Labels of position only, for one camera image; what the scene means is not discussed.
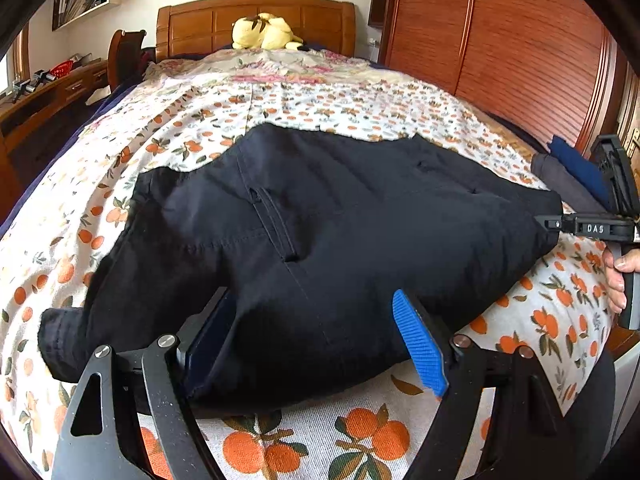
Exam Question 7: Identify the person's black clothing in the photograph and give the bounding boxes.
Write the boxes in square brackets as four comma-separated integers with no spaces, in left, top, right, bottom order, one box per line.
[562,345,636,466]

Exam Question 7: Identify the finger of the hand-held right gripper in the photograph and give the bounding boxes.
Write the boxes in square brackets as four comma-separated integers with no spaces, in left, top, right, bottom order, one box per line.
[534,214,568,237]

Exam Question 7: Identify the navy bed sheet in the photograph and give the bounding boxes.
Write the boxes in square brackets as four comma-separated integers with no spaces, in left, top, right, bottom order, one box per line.
[0,80,146,241]

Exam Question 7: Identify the grey cloth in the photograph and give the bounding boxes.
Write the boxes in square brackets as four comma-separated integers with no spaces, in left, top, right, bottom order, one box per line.
[530,152,608,216]

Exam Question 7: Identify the wooden chair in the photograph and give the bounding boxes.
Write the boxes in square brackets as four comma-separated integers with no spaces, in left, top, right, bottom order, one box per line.
[107,29,147,93]

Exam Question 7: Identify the person's right hand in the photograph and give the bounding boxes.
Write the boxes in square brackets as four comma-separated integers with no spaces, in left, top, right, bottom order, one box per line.
[601,247,640,313]

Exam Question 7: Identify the pink floral quilt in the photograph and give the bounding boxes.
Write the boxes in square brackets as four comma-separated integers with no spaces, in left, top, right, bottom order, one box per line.
[142,49,401,91]

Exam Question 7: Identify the yellow plush toy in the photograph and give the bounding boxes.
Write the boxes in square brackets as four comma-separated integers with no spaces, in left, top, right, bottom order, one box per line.
[231,12,304,52]

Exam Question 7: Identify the wooden wardrobe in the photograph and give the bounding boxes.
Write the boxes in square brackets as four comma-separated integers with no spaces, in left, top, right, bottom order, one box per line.
[367,0,640,161]

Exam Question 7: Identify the wooden desk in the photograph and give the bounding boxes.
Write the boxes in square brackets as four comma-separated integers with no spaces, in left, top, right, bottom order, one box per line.
[0,57,111,181]

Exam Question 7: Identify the blue cloth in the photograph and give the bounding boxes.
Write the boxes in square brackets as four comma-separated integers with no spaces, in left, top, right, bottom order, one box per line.
[546,135,608,206]

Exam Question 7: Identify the orange print blanket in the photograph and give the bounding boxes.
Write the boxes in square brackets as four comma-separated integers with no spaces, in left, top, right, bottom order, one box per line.
[0,67,621,480]

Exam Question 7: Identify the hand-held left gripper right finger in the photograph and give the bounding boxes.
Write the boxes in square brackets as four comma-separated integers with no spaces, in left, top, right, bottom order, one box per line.
[391,288,596,480]

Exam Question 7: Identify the wooden headboard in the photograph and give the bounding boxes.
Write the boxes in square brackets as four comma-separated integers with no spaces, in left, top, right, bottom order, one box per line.
[155,0,357,63]

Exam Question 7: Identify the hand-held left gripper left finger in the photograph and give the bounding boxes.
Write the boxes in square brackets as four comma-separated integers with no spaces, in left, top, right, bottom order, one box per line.
[50,287,238,480]

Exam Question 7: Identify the black trousers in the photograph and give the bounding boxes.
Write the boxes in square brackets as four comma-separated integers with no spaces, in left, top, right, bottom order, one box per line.
[37,122,566,416]

